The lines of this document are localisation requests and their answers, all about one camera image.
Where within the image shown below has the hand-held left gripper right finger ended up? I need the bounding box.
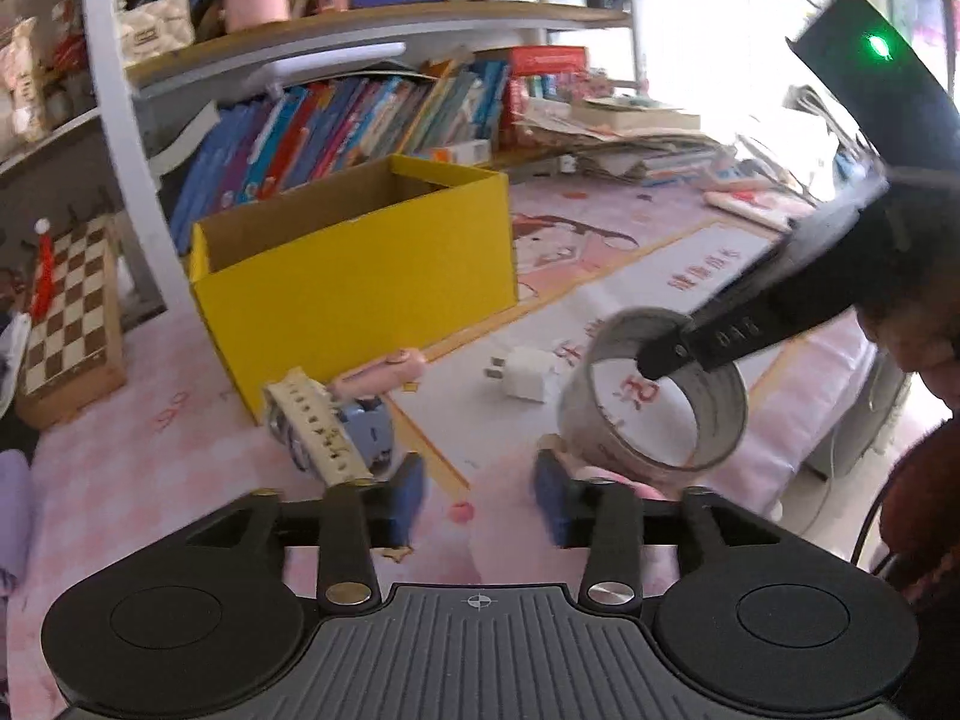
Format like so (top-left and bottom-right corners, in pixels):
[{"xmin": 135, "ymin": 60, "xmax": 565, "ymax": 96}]
[{"xmin": 531, "ymin": 450, "xmax": 792, "ymax": 610}]

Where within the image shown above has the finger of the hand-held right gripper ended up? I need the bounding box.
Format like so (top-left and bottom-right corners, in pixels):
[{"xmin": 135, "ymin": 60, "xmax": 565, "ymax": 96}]
[{"xmin": 636, "ymin": 315, "xmax": 702, "ymax": 381}]

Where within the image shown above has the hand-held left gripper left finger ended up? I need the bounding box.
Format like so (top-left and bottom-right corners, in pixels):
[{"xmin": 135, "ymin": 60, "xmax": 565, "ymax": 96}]
[{"xmin": 180, "ymin": 454, "xmax": 426, "ymax": 610}]

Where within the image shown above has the clear tape roll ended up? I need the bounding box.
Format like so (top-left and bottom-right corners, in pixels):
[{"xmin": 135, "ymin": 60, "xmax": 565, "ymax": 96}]
[{"xmin": 556, "ymin": 307, "xmax": 749, "ymax": 470}]

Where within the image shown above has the blue-grey toy car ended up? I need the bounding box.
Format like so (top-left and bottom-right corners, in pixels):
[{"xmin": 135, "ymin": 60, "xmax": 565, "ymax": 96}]
[{"xmin": 262, "ymin": 367, "xmax": 376, "ymax": 488}]

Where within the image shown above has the white charger plug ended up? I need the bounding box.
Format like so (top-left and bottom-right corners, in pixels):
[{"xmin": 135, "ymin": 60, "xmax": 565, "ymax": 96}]
[{"xmin": 484, "ymin": 347, "xmax": 560, "ymax": 406}]

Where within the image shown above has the pink utility knife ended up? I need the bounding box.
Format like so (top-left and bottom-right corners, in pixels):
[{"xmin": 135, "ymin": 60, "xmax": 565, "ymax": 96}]
[{"xmin": 326, "ymin": 349, "xmax": 426, "ymax": 400}]

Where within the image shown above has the yellow cardboard box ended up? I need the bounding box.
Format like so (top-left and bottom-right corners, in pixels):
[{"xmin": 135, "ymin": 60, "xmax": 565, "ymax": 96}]
[{"xmin": 187, "ymin": 154, "xmax": 518, "ymax": 421}]

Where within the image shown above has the person's right forearm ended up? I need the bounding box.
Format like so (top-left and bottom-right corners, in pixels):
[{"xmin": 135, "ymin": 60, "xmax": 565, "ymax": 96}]
[{"xmin": 874, "ymin": 420, "xmax": 960, "ymax": 720}]

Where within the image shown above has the pink printed desktop cloth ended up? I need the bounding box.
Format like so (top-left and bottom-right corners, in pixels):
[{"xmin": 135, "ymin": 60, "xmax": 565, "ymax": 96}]
[{"xmin": 30, "ymin": 172, "xmax": 908, "ymax": 593}]

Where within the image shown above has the person's right hand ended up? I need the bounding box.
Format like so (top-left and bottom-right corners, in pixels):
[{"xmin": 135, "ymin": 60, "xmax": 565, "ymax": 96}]
[{"xmin": 859, "ymin": 292, "xmax": 960, "ymax": 410}]

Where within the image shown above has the pink booklet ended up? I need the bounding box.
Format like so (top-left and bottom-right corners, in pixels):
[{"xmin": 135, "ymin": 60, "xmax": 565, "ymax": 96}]
[{"xmin": 703, "ymin": 184, "xmax": 815, "ymax": 230}]

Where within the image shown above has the stack of books and papers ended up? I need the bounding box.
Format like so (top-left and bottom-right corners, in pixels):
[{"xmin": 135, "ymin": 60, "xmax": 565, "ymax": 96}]
[{"xmin": 517, "ymin": 94, "xmax": 743, "ymax": 185}]

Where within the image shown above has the orange white small box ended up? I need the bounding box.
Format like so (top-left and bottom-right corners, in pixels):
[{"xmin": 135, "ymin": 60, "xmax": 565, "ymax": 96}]
[{"xmin": 420, "ymin": 139, "xmax": 492, "ymax": 166}]

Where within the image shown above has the red box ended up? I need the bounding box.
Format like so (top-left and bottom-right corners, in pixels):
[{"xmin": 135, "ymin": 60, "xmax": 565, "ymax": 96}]
[{"xmin": 510, "ymin": 46, "xmax": 590, "ymax": 128}]

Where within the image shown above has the row of colourful books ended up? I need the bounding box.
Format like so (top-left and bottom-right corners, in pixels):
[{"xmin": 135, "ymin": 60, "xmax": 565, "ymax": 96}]
[{"xmin": 169, "ymin": 60, "xmax": 511, "ymax": 252}]

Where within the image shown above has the wooden chessboard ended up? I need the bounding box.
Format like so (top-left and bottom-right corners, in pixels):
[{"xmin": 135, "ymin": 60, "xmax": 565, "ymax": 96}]
[{"xmin": 15, "ymin": 214, "xmax": 128, "ymax": 428}]

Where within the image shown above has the lilac garment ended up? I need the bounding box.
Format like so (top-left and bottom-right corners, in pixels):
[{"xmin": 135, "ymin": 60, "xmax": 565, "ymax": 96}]
[{"xmin": 0, "ymin": 450, "xmax": 35, "ymax": 601}]

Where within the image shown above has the white flat book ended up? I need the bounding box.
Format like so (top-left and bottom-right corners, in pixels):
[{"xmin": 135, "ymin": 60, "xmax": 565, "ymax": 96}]
[{"xmin": 146, "ymin": 101, "xmax": 222, "ymax": 166}]

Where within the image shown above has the red tassel ornament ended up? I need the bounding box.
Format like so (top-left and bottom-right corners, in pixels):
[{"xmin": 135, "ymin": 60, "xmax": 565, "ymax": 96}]
[{"xmin": 30, "ymin": 217, "xmax": 57, "ymax": 316}]

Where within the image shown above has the white lamp bar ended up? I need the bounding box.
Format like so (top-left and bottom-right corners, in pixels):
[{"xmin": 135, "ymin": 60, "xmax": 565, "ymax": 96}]
[{"xmin": 244, "ymin": 43, "xmax": 410, "ymax": 95}]

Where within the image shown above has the white bookshelf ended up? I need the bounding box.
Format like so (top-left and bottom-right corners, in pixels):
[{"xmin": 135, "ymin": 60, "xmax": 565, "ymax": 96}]
[{"xmin": 79, "ymin": 0, "xmax": 646, "ymax": 316}]

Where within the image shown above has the white quilted handbag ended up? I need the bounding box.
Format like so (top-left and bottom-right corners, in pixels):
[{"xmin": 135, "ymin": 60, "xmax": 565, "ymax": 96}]
[{"xmin": 116, "ymin": 0, "xmax": 197, "ymax": 65}]

